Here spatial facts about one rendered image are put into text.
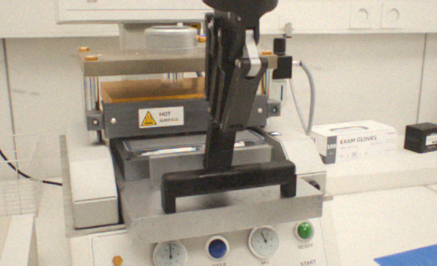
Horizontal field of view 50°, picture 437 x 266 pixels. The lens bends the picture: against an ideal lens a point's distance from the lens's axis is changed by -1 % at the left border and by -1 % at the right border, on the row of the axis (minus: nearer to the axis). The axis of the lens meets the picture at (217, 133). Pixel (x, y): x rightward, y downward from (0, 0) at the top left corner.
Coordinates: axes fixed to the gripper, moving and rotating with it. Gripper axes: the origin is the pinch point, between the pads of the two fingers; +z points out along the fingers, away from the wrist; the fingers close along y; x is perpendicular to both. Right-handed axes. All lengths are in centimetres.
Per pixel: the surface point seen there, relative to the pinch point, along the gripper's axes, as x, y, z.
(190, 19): 5.8, -37.5, -0.4
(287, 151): 11.5, -4.3, 5.4
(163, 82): -2.1, -21.4, 3.3
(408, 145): 73, -45, 39
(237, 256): 2.3, 4.8, 13.8
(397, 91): 81, -64, 34
